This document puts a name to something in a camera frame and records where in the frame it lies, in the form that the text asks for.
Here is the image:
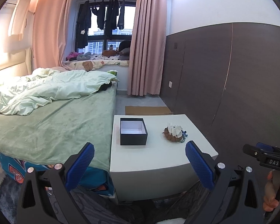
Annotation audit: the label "blue bead bracelet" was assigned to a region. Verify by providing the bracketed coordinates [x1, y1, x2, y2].
[179, 130, 188, 144]

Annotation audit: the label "brown rudraksha bead bracelet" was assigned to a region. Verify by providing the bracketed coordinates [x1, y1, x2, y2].
[162, 126, 182, 143]

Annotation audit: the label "black jewelry box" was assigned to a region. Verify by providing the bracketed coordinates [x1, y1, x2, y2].
[120, 118, 148, 146]

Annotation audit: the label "translucent white plastic bag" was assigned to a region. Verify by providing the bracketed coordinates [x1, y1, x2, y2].
[167, 123, 183, 138]

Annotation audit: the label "person's right hand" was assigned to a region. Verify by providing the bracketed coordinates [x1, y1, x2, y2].
[262, 170, 279, 212]

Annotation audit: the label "white bedside table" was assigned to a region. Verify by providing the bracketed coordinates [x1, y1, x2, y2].
[110, 114, 218, 202]

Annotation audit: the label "bed with green blanket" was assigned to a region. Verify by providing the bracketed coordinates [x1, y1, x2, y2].
[0, 82, 117, 197]

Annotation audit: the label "grey shaggy rug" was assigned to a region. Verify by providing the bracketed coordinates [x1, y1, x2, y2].
[0, 175, 21, 223]

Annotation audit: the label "flattened cardboard sheet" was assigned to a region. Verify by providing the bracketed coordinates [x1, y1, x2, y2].
[125, 106, 172, 115]

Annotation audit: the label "pale green duvet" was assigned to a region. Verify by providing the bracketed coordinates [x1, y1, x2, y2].
[0, 68, 118, 116]

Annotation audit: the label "green tissue pack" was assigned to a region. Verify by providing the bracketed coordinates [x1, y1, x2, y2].
[108, 70, 118, 76]

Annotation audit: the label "floral window seat quilt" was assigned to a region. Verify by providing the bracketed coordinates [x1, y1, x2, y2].
[62, 53, 129, 71]

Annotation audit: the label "pink curtain right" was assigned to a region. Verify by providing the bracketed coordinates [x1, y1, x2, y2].
[127, 0, 167, 96]

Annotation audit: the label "pink curtain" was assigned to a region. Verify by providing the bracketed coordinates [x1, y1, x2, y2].
[127, 0, 167, 96]
[33, 0, 72, 68]

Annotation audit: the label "hanging dark clothes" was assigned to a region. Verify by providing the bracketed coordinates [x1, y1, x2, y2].
[75, 0, 125, 49]

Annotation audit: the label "pink curtain left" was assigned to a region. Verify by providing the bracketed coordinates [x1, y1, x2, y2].
[33, 0, 72, 68]

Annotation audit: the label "dark wood wall panel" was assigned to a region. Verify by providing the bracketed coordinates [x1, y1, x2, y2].
[159, 22, 280, 192]

